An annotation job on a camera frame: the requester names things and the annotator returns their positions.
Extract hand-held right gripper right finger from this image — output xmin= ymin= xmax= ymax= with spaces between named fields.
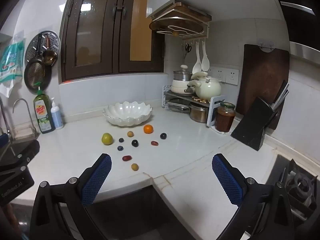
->
xmin=212 ymin=153 xmax=295 ymax=240

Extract grey corner shelf rack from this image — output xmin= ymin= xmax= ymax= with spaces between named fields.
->
xmin=164 ymin=85 xmax=226 ymax=127

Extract brown framed window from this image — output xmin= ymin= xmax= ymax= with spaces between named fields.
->
xmin=61 ymin=0 xmax=165 ymax=82

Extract white plastic spoon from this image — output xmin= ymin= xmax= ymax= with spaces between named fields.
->
xmin=192 ymin=42 xmax=202 ymax=74

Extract white wall socket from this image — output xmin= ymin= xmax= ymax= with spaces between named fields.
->
xmin=209 ymin=66 xmax=226 ymax=82
xmin=225 ymin=68 xmax=240 ymax=86

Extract brass ladle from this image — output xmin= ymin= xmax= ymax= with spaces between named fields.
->
xmin=41 ymin=35 xmax=58 ymax=67

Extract hanging plastic bag pack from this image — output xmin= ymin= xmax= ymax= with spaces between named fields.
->
xmin=0 ymin=30 xmax=27 ymax=98

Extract dark wooden cutting board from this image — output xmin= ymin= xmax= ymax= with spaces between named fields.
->
xmin=236 ymin=44 xmax=290 ymax=130

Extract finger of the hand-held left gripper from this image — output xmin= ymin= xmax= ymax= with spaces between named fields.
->
xmin=0 ymin=133 xmax=11 ymax=153
xmin=0 ymin=139 xmax=40 ymax=179

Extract round mesh strainer pan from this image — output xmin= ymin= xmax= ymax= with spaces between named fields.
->
xmin=24 ymin=56 xmax=52 ymax=92

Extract steel range hood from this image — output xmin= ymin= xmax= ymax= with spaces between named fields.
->
xmin=280 ymin=1 xmax=320 ymax=64

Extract kitchen knives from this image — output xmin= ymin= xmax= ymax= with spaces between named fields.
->
xmin=271 ymin=80 xmax=290 ymax=112

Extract cream saucepan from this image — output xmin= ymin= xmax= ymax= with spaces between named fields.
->
xmin=171 ymin=79 xmax=196 ymax=95

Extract white pump bottle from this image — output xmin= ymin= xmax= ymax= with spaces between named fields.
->
xmin=51 ymin=97 xmax=64 ymax=130

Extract white scalloped bowl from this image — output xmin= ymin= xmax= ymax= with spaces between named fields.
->
xmin=103 ymin=101 xmax=153 ymax=127

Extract green dish soap bottle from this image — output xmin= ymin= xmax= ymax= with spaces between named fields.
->
xmin=33 ymin=86 xmax=56 ymax=134

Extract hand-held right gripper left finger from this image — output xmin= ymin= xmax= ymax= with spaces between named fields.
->
xmin=29 ymin=153 xmax=113 ymax=240

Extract steel steamer pot with lid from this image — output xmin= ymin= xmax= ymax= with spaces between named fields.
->
xmin=173 ymin=65 xmax=193 ymax=82

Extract glass jar of sauce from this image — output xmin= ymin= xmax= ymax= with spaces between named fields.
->
xmin=215 ymin=102 xmax=236 ymax=133

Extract steel faucet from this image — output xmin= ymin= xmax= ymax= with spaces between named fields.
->
xmin=12 ymin=99 xmax=40 ymax=140

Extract steel frying pan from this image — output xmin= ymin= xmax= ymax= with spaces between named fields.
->
xmin=167 ymin=99 xmax=192 ymax=113

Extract cream kettle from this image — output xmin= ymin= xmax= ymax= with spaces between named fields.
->
xmin=187 ymin=71 xmax=222 ymax=101

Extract perforated steel steamer plate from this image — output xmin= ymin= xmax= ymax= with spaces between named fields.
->
xmin=25 ymin=31 xmax=61 ymax=67

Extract wooden board in rack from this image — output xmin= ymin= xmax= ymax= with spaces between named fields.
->
xmin=165 ymin=2 xmax=212 ymax=23

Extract white wire hanging rack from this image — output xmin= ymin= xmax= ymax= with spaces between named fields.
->
xmin=150 ymin=2 xmax=212 ymax=46

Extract steel stock pot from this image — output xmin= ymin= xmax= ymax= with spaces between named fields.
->
xmin=189 ymin=102 xmax=209 ymax=124

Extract black knife block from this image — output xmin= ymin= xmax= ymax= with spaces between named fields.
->
xmin=230 ymin=96 xmax=279 ymax=151

